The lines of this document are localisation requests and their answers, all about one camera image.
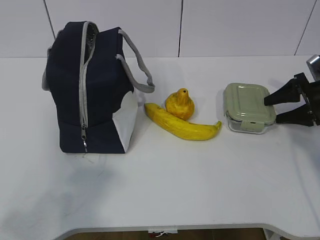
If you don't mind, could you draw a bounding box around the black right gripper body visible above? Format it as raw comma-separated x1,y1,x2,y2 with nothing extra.
294,72,320,126

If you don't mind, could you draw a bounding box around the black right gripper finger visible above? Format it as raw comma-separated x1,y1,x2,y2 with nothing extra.
275,105,314,127
264,77,305,106

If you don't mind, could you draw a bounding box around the glass container green lid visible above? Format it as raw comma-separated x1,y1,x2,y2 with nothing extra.
223,83,277,134

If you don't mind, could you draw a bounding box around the yellow pear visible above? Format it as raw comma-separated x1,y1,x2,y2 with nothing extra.
165,88,195,121

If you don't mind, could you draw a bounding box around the yellow banana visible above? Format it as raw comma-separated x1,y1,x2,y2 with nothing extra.
144,103,222,141

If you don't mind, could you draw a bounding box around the navy blue lunch bag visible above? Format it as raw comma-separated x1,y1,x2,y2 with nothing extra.
42,21,155,154

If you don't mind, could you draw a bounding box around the white tag under table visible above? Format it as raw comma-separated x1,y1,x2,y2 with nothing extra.
147,227,178,239

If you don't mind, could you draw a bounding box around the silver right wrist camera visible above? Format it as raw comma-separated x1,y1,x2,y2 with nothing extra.
306,54,320,82

